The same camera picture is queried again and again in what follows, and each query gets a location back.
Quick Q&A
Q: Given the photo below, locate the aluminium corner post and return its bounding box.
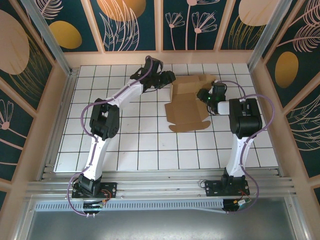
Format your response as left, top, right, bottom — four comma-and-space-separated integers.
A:
246, 0, 294, 73
19, 0, 74, 76

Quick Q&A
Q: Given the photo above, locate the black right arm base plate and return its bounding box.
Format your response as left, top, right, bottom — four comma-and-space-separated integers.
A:
204, 179, 251, 198

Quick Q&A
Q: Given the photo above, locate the narrow aluminium table edge rail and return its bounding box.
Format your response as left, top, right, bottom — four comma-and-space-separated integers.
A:
41, 167, 281, 180

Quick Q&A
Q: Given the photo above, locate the green circuit board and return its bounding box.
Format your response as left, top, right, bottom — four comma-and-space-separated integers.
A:
234, 198, 253, 207
82, 201, 105, 210

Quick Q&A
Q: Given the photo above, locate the brown cardboard box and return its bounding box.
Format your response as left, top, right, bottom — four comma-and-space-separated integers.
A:
164, 74, 218, 133

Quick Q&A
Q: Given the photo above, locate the red orange wire bundle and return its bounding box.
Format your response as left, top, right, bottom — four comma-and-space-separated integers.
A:
237, 188, 251, 201
99, 189, 113, 204

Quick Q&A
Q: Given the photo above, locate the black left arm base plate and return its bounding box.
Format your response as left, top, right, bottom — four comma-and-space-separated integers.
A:
71, 181, 118, 200

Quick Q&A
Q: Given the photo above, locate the grey slotted cable duct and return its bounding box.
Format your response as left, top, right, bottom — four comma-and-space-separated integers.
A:
34, 198, 226, 214

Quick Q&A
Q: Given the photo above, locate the grey sheet metal panel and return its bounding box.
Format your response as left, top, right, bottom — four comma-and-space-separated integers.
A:
14, 197, 308, 240

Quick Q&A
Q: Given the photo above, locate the aluminium side rail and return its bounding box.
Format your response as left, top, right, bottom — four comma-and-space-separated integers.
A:
37, 68, 80, 181

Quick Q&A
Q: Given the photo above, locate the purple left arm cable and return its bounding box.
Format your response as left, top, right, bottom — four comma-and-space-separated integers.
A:
67, 55, 154, 217

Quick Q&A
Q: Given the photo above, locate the wide aluminium base rail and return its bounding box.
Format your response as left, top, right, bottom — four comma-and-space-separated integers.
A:
24, 177, 297, 200

